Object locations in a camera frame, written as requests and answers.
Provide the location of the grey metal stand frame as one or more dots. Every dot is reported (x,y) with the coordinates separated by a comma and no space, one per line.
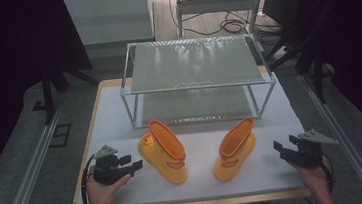
(216,4)

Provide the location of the person's left hand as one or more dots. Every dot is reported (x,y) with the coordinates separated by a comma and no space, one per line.
(102,195)

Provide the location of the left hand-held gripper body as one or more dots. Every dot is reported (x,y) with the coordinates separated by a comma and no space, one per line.
(108,171)

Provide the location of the two-tier metal shoe rack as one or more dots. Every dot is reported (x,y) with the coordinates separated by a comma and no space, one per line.
(195,63)

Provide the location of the aluminium floor rail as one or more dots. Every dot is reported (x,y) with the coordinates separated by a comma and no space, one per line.
(31,170)
(346,139)

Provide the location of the black tripod legs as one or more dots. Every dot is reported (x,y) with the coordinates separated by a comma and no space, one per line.
(47,94)
(316,69)

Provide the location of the plain yellow rain boot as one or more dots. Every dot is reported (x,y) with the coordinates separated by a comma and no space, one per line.
(232,168)

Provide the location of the yellow duck-face rain boot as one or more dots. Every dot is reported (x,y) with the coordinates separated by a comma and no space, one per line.
(165,164)

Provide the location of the person's right hand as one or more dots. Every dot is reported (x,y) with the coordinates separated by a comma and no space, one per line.
(313,178)

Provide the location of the white cabinet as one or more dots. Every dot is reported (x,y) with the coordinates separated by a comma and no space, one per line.
(109,18)

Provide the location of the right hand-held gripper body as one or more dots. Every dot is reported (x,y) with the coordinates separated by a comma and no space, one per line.
(309,151)

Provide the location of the white table mat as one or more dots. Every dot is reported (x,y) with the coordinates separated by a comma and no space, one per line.
(203,185)

